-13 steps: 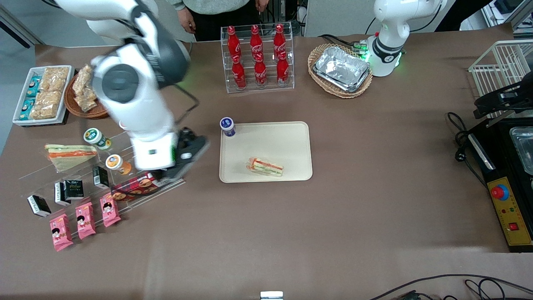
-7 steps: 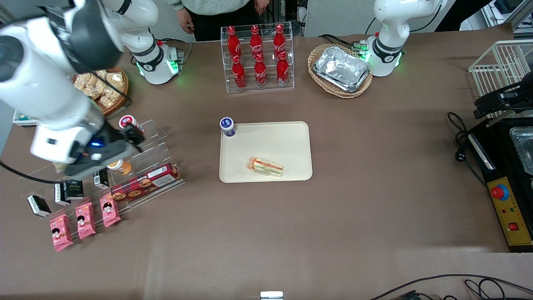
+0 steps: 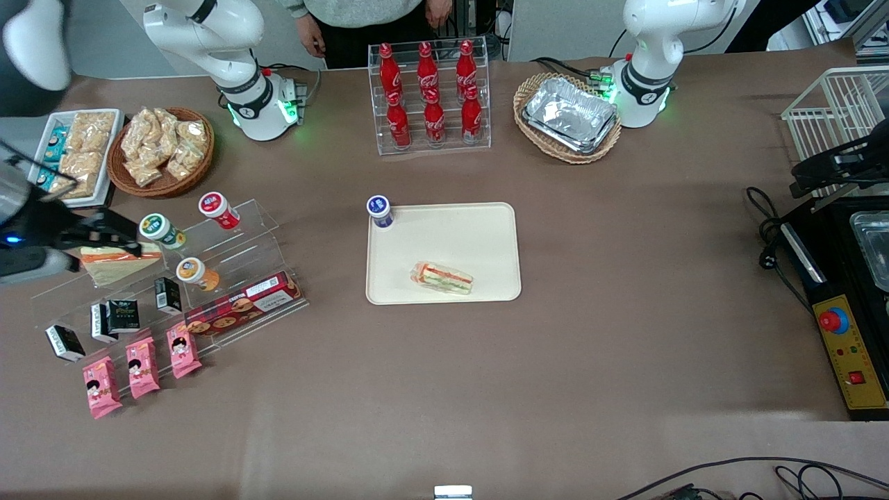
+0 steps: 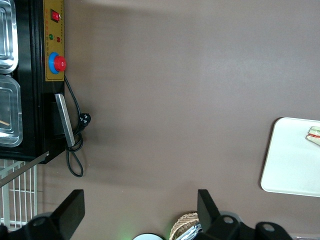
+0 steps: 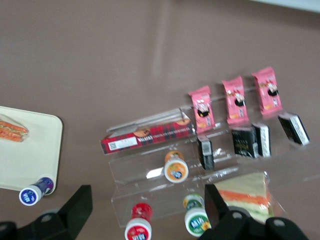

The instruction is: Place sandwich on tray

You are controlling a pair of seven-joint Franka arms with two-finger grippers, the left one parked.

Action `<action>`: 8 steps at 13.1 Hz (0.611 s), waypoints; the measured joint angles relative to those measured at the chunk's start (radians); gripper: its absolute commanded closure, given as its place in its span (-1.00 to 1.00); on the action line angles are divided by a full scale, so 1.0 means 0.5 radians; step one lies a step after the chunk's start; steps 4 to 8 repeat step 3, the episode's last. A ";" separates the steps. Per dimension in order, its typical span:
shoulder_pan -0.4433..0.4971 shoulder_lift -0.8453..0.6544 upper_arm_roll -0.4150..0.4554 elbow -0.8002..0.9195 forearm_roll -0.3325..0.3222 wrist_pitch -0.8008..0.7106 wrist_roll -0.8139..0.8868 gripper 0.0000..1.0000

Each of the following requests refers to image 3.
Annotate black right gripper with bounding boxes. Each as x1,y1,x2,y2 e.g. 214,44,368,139
0,200,144,283

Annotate sandwich with orange filling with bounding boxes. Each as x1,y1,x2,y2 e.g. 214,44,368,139
410,261,474,296

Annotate wrapped sandwich with pale bread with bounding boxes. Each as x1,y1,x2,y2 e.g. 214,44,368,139
78,244,166,288

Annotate white rectangular plastic tray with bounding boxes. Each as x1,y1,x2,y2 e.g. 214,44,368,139
24,109,126,210

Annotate beige plastic tray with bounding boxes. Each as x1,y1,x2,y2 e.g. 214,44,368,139
365,202,522,306

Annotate aluminium foil tray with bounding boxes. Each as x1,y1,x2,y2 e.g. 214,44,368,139
522,76,619,155

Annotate person right hand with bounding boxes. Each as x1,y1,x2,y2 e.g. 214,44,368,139
295,15,328,58

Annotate green lid cup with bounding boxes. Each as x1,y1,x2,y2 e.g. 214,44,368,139
139,213,187,251

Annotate clear bag of puffed snacks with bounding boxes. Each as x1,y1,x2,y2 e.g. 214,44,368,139
59,151,105,199
66,111,115,153

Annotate clear bag of crackers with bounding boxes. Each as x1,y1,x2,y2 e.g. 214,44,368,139
125,158,164,187
122,111,157,160
167,142,206,181
153,108,181,150
177,119,209,147

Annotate brown wicker basket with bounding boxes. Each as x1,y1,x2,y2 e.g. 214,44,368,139
107,107,215,199

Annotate black and white drink carton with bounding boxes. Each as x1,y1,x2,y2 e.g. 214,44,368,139
91,303,119,344
45,324,86,363

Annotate orange lid cup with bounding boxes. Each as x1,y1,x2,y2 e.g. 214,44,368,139
176,257,221,292

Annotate red lid cup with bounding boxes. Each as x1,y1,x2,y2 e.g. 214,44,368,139
199,192,241,230

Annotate clear acrylic tiered stand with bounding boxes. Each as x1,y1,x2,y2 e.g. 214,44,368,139
30,199,310,400

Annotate pink snack pack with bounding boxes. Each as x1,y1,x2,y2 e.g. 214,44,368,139
167,322,203,380
126,336,161,399
83,356,123,419

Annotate red cookie box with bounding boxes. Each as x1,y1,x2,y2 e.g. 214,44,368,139
184,272,304,337

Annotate blue lid cup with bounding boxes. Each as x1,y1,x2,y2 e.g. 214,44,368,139
367,195,395,230

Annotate red cola bottle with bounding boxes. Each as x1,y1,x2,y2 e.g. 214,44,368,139
379,43,404,98
461,85,483,144
456,40,479,94
424,90,446,147
417,42,440,98
386,92,412,149

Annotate seated person in dark trousers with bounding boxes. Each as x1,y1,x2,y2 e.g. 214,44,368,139
281,0,487,70

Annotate clear acrylic bottle rack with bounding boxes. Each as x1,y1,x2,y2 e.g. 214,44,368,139
367,37,492,156

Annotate light wicker basket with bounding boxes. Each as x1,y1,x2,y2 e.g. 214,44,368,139
513,73,623,165

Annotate bystander in dark clothing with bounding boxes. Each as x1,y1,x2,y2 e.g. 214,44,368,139
726,0,824,53

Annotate black machine with yellow panel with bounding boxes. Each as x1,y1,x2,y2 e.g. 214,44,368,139
778,198,889,421

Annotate black clamp device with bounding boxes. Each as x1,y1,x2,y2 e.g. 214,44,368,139
790,118,889,199

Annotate clear glass dish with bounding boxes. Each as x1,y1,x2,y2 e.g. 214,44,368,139
849,212,889,292

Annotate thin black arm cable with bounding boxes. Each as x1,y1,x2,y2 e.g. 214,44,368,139
0,141,78,203

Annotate black power cable with plug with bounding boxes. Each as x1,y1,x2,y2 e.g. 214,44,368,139
747,186,813,313

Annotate black cables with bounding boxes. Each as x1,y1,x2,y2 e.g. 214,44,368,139
618,456,889,500

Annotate white wire rack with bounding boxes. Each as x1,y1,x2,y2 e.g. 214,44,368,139
781,66,889,199

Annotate aluminium frame shelf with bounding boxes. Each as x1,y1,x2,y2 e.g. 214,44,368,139
809,0,889,56

